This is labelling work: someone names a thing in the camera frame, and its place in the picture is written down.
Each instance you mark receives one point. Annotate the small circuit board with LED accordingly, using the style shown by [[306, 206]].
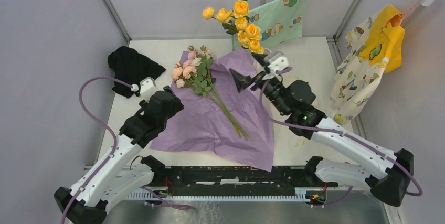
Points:
[[315, 200]]

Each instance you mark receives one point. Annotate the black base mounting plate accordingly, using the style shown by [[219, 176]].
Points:
[[234, 181]]

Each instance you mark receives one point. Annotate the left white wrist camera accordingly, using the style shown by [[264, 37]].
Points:
[[145, 89]]

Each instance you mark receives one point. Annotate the green cartoon print towel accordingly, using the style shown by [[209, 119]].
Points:
[[279, 21]]

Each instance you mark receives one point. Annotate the purple wrapping paper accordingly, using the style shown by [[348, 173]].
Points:
[[202, 125]]

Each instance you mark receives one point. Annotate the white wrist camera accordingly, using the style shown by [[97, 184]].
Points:
[[145, 89], [276, 64]]

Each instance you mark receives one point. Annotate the black cloth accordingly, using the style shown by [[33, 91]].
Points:
[[132, 67]]

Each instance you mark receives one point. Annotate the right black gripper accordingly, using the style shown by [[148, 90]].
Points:
[[242, 82]]

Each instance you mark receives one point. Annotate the yellow cartoon print shirt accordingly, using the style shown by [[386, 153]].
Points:
[[375, 49]]

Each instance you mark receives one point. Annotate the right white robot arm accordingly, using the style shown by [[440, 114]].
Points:
[[385, 173]]

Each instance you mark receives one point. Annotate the single pale pink bud stem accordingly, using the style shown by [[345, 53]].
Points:
[[200, 88]]

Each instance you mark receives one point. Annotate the large pink rose stem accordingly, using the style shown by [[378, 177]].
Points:
[[202, 72]]

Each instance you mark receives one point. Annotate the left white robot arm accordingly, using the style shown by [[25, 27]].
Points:
[[92, 197]]

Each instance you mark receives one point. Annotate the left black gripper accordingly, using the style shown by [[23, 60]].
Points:
[[177, 106]]

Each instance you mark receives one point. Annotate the yellow rose stem bunch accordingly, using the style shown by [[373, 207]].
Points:
[[236, 22]]

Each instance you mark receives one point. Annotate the pink clothes hanger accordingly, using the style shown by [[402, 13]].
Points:
[[410, 10]]

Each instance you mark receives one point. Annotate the small pink rose stem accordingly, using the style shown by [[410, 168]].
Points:
[[197, 56]]

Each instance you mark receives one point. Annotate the white slotted cable duct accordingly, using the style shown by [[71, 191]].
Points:
[[297, 196]]

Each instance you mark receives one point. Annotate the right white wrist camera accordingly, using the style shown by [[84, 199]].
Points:
[[276, 64]]

